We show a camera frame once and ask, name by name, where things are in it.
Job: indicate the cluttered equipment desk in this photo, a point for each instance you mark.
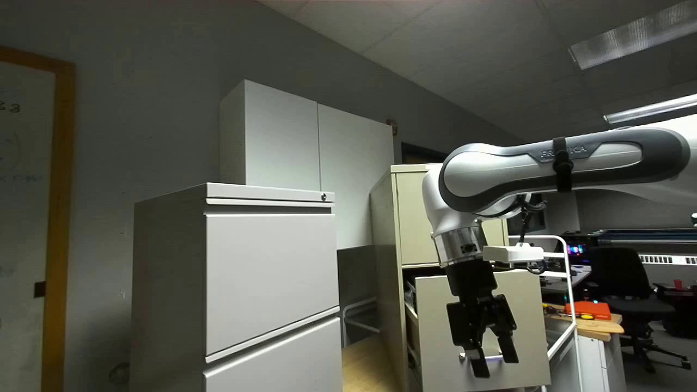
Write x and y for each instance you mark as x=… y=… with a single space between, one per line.
x=655 y=250

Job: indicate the orange tool box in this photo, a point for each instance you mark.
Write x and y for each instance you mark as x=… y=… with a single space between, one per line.
x=589 y=310

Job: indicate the white metal tube frame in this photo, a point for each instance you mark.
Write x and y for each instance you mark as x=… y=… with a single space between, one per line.
x=569 y=290

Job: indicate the black office chair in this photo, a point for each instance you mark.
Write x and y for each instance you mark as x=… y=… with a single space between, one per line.
x=617 y=278

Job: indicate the tall white storage cabinet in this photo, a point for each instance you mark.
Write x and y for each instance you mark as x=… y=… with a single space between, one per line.
x=291 y=138

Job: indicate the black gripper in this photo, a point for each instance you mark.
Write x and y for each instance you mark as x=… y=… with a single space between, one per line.
x=473 y=297

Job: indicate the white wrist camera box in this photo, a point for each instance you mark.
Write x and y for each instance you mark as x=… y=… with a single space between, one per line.
x=515 y=252

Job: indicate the beige bottom cabinet drawer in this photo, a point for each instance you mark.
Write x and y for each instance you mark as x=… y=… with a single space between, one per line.
x=436 y=333

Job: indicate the wood-framed whiteboard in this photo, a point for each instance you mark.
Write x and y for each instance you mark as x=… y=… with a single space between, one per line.
x=52 y=218

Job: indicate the beige metal file cabinet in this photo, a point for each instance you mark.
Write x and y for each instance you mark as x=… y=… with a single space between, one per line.
x=388 y=239

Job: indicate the wide ceiling light panel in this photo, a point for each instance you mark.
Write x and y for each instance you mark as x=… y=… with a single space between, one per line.
x=633 y=34

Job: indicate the grey lateral file cabinet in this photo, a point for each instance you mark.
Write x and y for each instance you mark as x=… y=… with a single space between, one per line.
x=262 y=284

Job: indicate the narrow ceiling light strip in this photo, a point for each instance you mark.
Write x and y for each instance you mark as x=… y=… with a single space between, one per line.
x=650 y=110

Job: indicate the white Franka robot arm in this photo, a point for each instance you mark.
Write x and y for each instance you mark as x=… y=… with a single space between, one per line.
x=508 y=165

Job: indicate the beige labelled cabinet drawer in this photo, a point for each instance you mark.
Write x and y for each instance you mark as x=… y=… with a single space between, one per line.
x=414 y=224

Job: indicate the wooden work table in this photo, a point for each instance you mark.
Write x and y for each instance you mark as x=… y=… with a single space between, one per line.
x=602 y=326

